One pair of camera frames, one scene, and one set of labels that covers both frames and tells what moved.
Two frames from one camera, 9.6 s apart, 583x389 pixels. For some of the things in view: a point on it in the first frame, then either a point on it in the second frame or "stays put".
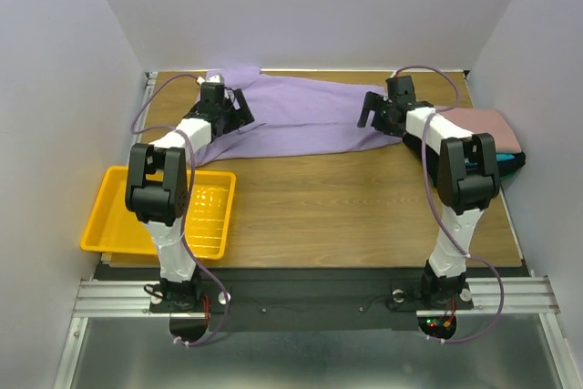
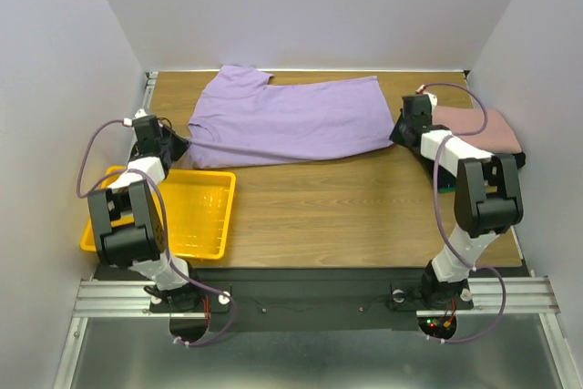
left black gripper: [242, 116] -> [181, 144]
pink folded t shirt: [477, 120] stays put
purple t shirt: [293, 113] stays put
